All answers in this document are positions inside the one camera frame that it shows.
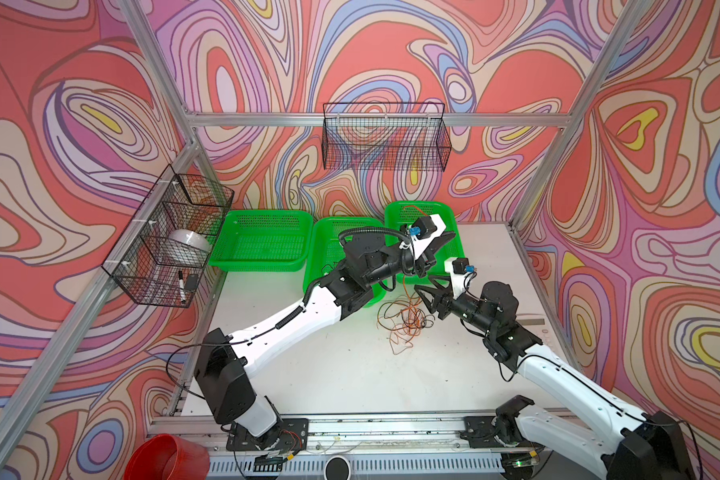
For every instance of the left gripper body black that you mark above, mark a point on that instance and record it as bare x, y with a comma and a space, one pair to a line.
421, 267

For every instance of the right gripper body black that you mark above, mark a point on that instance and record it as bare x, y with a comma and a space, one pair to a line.
459, 308

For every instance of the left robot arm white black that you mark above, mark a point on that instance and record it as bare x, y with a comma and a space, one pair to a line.
226, 363

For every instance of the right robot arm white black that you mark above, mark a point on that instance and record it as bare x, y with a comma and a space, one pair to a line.
613, 439

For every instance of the right green plastic basket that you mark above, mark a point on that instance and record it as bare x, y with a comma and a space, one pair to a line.
401, 213

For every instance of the green plastic basket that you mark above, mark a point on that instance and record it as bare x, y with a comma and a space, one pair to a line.
263, 241
401, 213
324, 250

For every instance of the middle green plastic basket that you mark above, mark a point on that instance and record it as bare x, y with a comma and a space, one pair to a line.
324, 250

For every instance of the left green plastic basket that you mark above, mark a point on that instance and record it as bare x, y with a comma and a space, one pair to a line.
263, 241

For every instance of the red bucket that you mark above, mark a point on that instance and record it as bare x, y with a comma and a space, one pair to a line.
168, 457

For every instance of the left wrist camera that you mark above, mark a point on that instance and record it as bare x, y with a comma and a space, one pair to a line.
425, 229

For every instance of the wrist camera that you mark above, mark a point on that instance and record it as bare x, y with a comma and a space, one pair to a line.
461, 272
425, 229

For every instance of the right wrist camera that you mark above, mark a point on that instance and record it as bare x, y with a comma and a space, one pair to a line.
461, 272

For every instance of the black wire basket back wall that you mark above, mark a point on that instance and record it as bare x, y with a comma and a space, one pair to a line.
385, 136

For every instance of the black wire basket wall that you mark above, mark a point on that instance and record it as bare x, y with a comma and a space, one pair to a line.
385, 136
145, 265

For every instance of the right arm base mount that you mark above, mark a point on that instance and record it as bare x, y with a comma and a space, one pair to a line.
486, 431

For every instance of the aluminium rail front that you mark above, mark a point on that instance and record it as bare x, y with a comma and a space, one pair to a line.
359, 433

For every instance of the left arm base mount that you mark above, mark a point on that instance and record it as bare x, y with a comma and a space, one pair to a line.
288, 435

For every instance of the black wire basket left wall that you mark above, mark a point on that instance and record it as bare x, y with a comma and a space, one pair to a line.
145, 265

